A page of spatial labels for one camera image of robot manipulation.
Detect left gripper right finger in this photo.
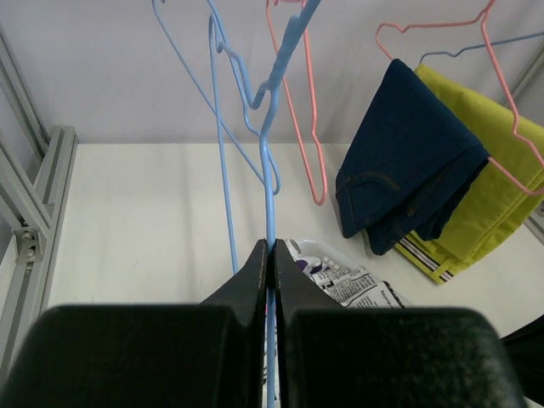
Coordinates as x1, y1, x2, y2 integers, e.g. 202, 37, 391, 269
273, 241, 525, 407

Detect pink hanger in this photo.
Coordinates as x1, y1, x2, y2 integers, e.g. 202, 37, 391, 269
264, 0, 327, 206
375, 0, 544, 197

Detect purple camouflage trousers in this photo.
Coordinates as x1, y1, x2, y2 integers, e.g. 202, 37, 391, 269
295, 256, 326, 275

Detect navy blue trousers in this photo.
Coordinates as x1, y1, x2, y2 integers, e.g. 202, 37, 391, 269
335, 59, 489, 255

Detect white plastic basket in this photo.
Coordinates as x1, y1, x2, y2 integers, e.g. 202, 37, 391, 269
286, 239, 359, 270

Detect light blue hanger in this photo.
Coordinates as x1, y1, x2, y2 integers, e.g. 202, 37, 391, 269
151, 1, 281, 197
419, 31, 544, 64
207, 0, 323, 408

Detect olive yellow trousers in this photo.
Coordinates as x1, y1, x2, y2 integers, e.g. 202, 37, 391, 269
395, 64, 543, 285

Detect grey white printed trousers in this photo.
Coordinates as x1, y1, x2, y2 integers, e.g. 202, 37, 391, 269
306, 267, 409, 309

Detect aluminium frame left struts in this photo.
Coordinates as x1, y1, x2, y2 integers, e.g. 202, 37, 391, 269
1, 34, 78, 371

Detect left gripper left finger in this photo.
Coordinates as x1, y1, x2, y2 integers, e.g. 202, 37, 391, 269
1, 240, 268, 407

